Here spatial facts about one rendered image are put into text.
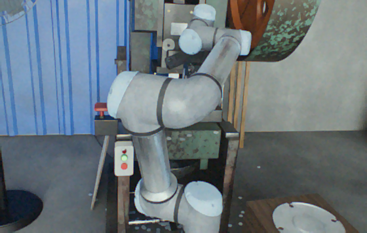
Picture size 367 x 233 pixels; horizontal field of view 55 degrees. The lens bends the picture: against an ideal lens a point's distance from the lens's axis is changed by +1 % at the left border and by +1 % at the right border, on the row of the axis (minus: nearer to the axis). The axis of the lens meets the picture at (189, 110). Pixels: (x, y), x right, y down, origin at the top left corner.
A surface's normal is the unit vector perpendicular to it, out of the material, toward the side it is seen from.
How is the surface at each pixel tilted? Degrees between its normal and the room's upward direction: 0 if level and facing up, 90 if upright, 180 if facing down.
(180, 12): 90
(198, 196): 7
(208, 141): 90
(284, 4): 106
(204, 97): 67
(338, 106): 90
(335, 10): 90
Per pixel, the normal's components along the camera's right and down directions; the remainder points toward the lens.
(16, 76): 0.19, 0.36
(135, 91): -0.21, -0.26
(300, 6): 0.16, 0.61
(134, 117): -0.26, 0.70
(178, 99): 0.14, -0.13
